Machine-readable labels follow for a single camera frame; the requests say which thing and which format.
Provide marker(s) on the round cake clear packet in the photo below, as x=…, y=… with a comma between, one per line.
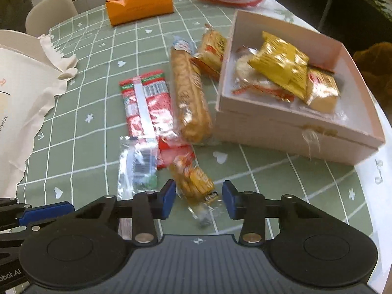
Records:
x=254, y=79

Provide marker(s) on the yellow cake snack packet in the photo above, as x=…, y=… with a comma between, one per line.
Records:
x=211, y=52
x=321, y=93

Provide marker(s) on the yellow label bread packet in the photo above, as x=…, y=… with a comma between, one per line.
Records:
x=193, y=183

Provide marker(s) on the long biscuit packet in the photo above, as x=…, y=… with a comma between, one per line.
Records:
x=190, y=98

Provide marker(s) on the white paper bag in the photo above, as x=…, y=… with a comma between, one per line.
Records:
x=18, y=98

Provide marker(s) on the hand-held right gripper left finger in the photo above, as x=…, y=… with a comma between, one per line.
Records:
x=168, y=199

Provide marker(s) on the orange tissue box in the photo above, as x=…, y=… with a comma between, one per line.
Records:
x=137, y=6

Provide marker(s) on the pink cardboard box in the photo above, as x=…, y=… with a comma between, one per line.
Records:
x=275, y=141

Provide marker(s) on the white script paper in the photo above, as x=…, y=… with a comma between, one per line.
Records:
x=381, y=190

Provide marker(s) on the white chair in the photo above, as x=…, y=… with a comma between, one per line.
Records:
x=49, y=15

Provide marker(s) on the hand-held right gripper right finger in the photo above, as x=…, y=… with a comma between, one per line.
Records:
x=229, y=199

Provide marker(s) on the red snack packet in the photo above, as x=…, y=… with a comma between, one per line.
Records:
x=173, y=156
x=159, y=104

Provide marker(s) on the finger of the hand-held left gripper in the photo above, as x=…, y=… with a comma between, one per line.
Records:
x=12, y=235
x=46, y=213

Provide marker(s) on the clear plastic snack packet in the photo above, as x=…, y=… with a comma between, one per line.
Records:
x=137, y=165

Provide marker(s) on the yellow foil snack packet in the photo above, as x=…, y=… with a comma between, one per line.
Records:
x=281, y=64

